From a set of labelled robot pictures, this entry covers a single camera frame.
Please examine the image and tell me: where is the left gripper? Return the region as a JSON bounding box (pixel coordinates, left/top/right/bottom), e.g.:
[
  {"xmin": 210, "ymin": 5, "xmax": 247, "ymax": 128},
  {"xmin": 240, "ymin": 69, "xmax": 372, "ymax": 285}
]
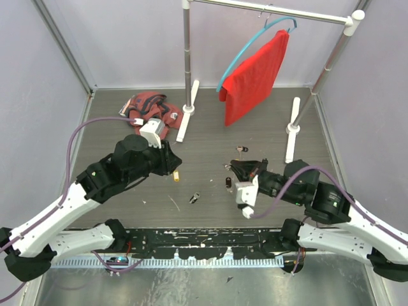
[{"xmin": 126, "ymin": 137, "xmax": 184, "ymax": 186}]

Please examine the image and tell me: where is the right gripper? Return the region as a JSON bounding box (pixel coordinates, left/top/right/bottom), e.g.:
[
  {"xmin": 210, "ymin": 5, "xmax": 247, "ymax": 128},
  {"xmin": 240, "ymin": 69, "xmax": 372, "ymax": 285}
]
[{"xmin": 229, "ymin": 157, "xmax": 303, "ymax": 205}]

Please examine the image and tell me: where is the yellow tag key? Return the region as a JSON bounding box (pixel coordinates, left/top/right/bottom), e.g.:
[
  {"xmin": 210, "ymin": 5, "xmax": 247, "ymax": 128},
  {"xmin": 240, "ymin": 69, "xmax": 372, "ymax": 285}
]
[{"xmin": 173, "ymin": 171, "xmax": 180, "ymax": 182}]

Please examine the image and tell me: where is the black tag key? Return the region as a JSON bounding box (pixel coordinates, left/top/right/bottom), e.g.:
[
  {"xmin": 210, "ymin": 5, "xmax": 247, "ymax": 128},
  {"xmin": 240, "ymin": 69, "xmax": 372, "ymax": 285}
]
[
  {"xmin": 225, "ymin": 177, "xmax": 232, "ymax": 193},
  {"xmin": 189, "ymin": 193, "xmax": 200, "ymax": 204}
]

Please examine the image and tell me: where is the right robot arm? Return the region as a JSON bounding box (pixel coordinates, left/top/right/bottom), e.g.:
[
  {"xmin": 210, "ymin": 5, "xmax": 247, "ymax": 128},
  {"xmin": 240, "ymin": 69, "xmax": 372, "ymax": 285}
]
[{"xmin": 228, "ymin": 159, "xmax": 407, "ymax": 282}]

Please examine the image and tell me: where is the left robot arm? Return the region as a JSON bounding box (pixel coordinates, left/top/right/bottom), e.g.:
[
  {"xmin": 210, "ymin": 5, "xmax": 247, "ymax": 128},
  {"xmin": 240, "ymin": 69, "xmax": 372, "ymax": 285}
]
[{"xmin": 1, "ymin": 135, "xmax": 182, "ymax": 282}]

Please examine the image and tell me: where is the brown tag key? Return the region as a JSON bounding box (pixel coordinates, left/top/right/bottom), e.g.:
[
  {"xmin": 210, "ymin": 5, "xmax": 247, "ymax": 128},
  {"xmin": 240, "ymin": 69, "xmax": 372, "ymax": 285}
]
[{"xmin": 237, "ymin": 146, "xmax": 249, "ymax": 152}]

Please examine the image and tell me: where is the crumpled maroon shirt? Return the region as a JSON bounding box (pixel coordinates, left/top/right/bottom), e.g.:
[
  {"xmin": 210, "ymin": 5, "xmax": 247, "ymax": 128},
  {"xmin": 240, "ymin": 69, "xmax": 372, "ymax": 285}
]
[{"xmin": 119, "ymin": 91, "xmax": 183, "ymax": 139}]

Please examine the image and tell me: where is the white metal clothes rack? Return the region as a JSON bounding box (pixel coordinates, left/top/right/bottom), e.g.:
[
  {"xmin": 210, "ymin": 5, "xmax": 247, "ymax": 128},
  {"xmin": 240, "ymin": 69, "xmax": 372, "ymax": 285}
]
[{"xmin": 175, "ymin": 0, "xmax": 365, "ymax": 163}]

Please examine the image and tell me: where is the red cloth on hanger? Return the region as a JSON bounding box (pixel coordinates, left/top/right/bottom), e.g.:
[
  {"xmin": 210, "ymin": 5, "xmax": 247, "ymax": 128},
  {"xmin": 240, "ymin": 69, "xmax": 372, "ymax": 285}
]
[{"xmin": 219, "ymin": 30, "xmax": 289, "ymax": 126}]

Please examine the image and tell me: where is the teal clothes hanger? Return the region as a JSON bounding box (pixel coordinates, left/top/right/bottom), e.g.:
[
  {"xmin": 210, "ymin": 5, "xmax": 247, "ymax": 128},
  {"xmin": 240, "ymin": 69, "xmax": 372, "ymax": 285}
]
[{"xmin": 216, "ymin": 13, "xmax": 297, "ymax": 92}]

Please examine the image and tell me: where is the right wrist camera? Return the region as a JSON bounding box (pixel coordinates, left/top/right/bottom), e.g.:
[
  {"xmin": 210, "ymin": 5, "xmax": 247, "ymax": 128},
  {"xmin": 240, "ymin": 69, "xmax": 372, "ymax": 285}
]
[{"xmin": 235, "ymin": 175, "xmax": 259, "ymax": 219}]

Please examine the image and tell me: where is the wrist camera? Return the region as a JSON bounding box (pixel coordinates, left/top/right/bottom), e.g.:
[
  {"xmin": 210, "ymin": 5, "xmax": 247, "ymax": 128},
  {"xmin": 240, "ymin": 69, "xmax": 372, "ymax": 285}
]
[
  {"xmin": 235, "ymin": 175, "xmax": 259, "ymax": 219},
  {"xmin": 133, "ymin": 118, "xmax": 165, "ymax": 149}
]

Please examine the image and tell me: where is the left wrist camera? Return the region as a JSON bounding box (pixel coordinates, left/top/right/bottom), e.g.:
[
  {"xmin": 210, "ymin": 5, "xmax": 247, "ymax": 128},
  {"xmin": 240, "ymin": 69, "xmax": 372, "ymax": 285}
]
[{"xmin": 133, "ymin": 118, "xmax": 165, "ymax": 149}]

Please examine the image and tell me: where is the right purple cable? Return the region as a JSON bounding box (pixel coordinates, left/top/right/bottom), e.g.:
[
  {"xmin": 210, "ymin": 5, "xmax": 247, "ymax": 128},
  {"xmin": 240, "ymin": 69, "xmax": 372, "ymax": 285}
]
[{"xmin": 251, "ymin": 164, "xmax": 408, "ymax": 246}]

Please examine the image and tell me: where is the purple cable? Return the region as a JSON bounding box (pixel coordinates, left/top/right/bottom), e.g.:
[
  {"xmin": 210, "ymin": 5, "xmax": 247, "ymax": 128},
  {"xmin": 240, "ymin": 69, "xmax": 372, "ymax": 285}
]
[
  {"xmin": 251, "ymin": 164, "xmax": 408, "ymax": 246},
  {"xmin": 0, "ymin": 116, "xmax": 143, "ymax": 302}
]

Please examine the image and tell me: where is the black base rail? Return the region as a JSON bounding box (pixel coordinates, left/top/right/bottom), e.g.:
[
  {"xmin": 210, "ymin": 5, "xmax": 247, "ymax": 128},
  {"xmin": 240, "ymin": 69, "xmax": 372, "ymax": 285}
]
[{"xmin": 127, "ymin": 228, "xmax": 287, "ymax": 260}]

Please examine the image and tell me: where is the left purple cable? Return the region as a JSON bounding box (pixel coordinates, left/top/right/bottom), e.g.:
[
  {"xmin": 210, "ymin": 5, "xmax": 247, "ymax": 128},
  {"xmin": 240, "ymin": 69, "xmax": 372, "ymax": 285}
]
[{"xmin": 0, "ymin": 116, "xmax": 143, "ymax": 302}]

